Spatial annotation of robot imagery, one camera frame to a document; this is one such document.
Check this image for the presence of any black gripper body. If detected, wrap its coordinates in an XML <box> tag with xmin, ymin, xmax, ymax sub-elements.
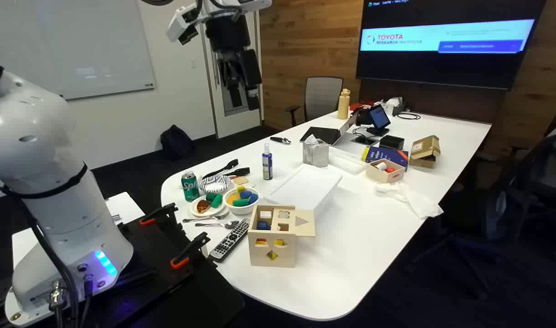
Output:
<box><xmin>207</xmin><ymin>17</ymin><xmax>251</xmax><ymax>53</ymax></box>

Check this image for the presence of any blue bottle white cap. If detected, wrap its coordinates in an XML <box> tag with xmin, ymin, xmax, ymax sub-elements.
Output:
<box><xmin>263</xmin><ymin>146</ymin><xmax>274</xmax><ymax>181</ymax></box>

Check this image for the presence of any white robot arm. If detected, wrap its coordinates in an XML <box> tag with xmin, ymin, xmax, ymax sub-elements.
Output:
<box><xmin>0</xmin><ymin>64</ymin><xmax>134</xmax><ymax>328</ymax></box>

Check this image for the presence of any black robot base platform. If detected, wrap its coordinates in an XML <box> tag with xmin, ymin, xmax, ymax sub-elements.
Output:
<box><xmin>83</xmin><ymin>205</ymin><xmax>245</xmax><ymax>328</ymax></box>

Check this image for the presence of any tan wooden bottle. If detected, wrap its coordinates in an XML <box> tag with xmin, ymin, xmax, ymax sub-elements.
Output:
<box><xmin>338</xmin><ymin>88</ymin><xmax>351</xmax><ymax>121</ymax></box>

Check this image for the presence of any grey office chair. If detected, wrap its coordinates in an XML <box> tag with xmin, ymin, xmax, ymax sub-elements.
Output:
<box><xmin>287</xmin><ymin>77</ymin><xmax>344</xmax><ymax>126</ymax></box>

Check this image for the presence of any black marker pen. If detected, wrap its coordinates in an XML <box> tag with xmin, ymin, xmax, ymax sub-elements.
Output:
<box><xmin>271</xmin><ymin>137</ymin><xmax>293</xmax><ymax>146</ymax></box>

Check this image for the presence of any black notebook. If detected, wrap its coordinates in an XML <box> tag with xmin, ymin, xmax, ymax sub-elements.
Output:
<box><xmin>302</xmin><ymin>128</ymin><xmax>342</xmax><ymax>146</ymax></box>

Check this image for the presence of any black backpack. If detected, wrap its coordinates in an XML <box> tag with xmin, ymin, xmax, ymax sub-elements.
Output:
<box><xmin>161</xmin><ymin>126</ymin><xmax>194</xmax><ymax>161</ymax></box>

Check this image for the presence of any grey tissue box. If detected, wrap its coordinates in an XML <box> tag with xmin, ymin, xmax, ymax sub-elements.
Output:
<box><xmin>303</xmin><ymin>135</ymin><xmax>329</xmax><ymax>168</ymax></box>

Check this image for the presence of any clear plastic cup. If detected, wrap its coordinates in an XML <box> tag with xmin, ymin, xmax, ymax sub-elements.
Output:
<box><xmin>205</xmin><ymin>177</ymin><xmax>229</xmax><ymax>194</ymax></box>

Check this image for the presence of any white flat box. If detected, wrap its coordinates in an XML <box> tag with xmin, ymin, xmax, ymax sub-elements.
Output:
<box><xmin>267</xmin><ymin>166</ymin><xmax>344</xmax><ymax>212</ymax></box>

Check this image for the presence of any white bowl with toys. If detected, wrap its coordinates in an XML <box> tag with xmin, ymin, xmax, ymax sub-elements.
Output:
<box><xmin>225</xmin><ymin>188</ymin><xmax>262</xmax><ymax>217</ymax></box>

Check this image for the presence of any green soda can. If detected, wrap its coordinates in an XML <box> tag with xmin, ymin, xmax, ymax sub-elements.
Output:
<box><xmin>181</xmin><ymin>174</ymin><xmax>201</xmax><ymax>203</ymax></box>

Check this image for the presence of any small tablet on stand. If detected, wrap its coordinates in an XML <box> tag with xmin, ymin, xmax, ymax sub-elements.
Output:
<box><xmin>369</xmin><ymin>106</ymin><xmax>391</xmax><ymax>137</ymax></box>

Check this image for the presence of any white plate with food toys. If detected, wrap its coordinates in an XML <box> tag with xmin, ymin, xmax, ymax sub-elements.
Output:
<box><xmin>190</xmin><ymin>194</ymin><xmax>227</xmax><ymax>219</ymax></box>

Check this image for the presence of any blue snack package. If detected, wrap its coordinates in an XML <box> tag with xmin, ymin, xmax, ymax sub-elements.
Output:
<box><xmin>362</xmin><ymin>146</ymin><xmax>409</xmax><ymax>168</ymax></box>

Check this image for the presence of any whiteboard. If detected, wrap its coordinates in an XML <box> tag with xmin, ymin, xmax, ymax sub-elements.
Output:
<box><xmin>0</xmin><ymin>0</ymin><xmax>156</xmax><ymax>101</ymax></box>

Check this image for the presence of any metal spoon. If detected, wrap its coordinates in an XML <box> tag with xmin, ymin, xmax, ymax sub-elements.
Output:
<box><xmin>183</xmin><ymin>219</ymin><xmax>240</xmax><ymax>230</ymax></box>

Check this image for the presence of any wooden shape sorter box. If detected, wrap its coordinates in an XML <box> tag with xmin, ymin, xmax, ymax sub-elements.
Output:
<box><xmin>249</xmin><ymin>205</ymin><xmax>316</xmax><ymax>268</ymax></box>

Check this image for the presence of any black remote control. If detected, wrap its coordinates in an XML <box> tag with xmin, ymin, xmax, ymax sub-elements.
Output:
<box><xmin>210</xmin><ymin>221</ymin><xmax>249</xmax><ymax>263</ymax></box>

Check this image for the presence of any small open wooden box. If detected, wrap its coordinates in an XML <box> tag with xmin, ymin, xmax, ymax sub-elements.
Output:
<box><xmin>411</xmin><ymin>135</ymin><xmax>442</xmax><ymax>161</ymax></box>

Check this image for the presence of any clear plastic bag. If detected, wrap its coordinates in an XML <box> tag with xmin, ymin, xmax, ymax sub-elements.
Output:
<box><xmin>376</xmin><ymin>183</ymin><xmax>444</xmax><ymax>219</ymax></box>

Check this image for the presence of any black office chair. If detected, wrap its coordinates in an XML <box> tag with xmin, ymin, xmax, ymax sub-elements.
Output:
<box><xmin>480</xmin><ymin>115</ymin><xmax>556</xmax><ymax>254</ymax></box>

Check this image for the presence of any wall mounted tv screen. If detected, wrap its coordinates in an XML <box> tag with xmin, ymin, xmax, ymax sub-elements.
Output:
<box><xmin>358</xmin><ymin>0</ymin><xmax>548</xmax><ymax>90</ymax></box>

